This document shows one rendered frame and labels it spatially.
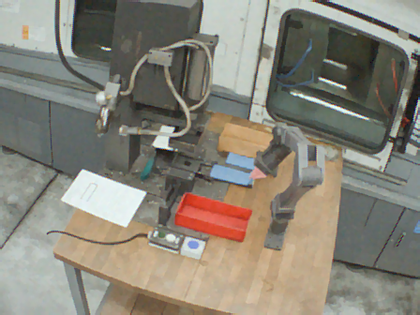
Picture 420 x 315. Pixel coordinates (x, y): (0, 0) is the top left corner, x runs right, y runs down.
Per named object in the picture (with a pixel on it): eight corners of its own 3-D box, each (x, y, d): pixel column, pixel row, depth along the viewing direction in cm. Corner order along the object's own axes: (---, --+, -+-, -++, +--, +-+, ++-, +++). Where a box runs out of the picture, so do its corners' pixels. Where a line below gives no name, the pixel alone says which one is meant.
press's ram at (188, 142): (196, 161, 175) (207, 87, 157) (128, 143, 178) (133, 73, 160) (209, 134, 189) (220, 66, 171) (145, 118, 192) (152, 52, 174)
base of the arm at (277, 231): (267, 232, 164) (286, 236, 164) (277, 196, 180) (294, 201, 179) (262, 247, 169) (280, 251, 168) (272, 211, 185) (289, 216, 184)
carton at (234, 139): (274, 167, 208) (277, 152, 204) (217, 152, 211) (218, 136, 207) (277, 150, 218) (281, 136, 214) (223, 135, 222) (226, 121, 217)
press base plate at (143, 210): (205, 247, 170) (206, 242, 168) (82, 206, 176) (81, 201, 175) (244, 145, 221) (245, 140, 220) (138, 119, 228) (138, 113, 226)
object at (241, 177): (250, 187, 182) (252, 180, 180) (209, 175, 183) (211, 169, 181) (253, 175, 187) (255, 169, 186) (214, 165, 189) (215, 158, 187)
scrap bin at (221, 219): (242, 243, 170) (246, 232, 166) (173, 224, 173) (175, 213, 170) (249, 220, 180) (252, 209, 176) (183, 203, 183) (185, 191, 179)
